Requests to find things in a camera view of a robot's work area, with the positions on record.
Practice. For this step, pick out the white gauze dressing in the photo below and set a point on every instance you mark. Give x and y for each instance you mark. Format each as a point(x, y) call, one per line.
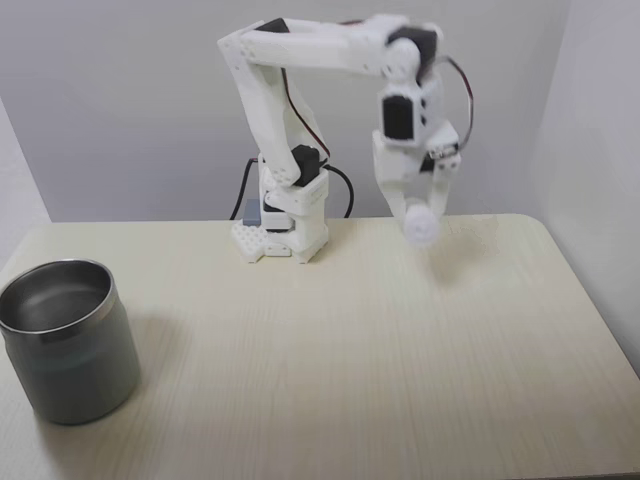
point(422, 225)

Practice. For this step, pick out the grey-blue table clamp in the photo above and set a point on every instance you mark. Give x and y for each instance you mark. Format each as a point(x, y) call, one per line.
point(251, 212)

